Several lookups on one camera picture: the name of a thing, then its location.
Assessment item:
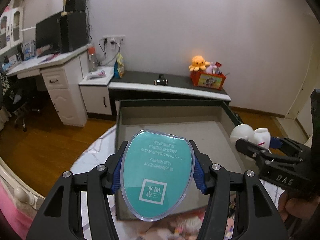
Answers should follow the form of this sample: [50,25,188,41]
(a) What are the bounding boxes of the white astronaut figurine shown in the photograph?
[229,124,271,153]

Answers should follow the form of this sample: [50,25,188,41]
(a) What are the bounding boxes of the teal oval plastic case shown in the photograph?
[120,129,195,222]

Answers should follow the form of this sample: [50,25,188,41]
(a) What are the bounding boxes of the person right hand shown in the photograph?
[278,191,319,221]

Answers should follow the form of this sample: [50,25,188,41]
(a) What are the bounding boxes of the pink bedding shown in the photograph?
[1,181,34,239]

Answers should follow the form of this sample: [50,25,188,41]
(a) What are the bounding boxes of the green and pink tray box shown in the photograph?
[114,99,247,221]

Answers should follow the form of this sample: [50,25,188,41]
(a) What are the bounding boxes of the red toy storage crate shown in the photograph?
[190,71,226,90]

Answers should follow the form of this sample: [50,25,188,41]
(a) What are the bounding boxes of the orange octopus plush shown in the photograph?
[189,55,210,72]

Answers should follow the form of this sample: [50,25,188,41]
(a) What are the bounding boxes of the black office chair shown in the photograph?
[0,72,41,132]

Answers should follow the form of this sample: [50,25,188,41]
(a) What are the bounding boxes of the black small dumbbell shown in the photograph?
[154,74,168,86]

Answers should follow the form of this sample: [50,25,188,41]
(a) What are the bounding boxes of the white small side cabinet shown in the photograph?
[79,67,114,115]

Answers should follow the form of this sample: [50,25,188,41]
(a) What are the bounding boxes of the white computer desk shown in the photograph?
[7,45,88,127]

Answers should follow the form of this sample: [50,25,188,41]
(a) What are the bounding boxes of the plastic bottle orange cap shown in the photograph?
[87,46,98,72]

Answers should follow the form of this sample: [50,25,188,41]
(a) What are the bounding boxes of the yellow blue snack bag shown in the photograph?
[114,53,125,79]

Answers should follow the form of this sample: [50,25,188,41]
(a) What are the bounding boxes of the black computer monitor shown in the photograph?
[35,12,62,57]

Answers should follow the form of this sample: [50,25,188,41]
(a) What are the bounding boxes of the white glass door cabinet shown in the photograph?
[1,7,23,55]

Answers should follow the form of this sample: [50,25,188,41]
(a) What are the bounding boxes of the black speaker box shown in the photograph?
[65,0,86,12]

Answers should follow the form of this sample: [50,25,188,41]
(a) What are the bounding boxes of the white bed post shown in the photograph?
[0,159,45,210]

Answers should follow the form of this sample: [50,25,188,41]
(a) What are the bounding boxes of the white wall power strip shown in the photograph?
[103,35,126,44]

